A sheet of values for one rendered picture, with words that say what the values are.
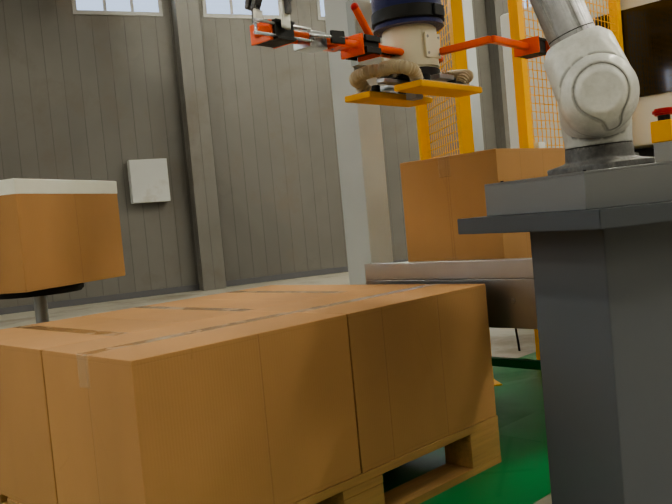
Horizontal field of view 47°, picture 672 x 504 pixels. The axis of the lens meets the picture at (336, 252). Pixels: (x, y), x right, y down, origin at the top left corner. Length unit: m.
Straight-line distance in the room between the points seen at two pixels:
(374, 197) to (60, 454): 2.22
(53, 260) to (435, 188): 1.42
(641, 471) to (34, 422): 1.40
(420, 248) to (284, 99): 8.48
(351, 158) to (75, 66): 7.06
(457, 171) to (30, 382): 1.42
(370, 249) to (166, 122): 7.08
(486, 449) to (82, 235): 1.74
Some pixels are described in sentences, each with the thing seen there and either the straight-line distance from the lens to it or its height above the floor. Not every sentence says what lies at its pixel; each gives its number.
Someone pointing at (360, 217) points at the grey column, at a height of 0.77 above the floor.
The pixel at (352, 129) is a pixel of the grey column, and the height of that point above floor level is 1.19.
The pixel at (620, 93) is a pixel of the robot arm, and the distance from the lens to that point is 1.66.
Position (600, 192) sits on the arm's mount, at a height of 0.78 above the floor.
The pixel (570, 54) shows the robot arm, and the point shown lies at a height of 1.07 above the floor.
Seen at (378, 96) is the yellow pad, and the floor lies 1.14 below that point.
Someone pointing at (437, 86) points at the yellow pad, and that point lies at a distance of 2.34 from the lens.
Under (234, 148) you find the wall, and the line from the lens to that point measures 10.69.
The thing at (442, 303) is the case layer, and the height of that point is 0.52.
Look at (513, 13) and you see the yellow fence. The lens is 3.89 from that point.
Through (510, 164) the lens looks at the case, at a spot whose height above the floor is 0.90.
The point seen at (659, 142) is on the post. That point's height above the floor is 0.93.
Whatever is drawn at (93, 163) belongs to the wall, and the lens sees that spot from 10.26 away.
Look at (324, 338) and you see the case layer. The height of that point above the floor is 0.50.
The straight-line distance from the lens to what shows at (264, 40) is 2.02.
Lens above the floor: 0.78
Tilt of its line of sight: 2 degrees down
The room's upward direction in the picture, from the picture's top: 5 degrees counter-clockwise
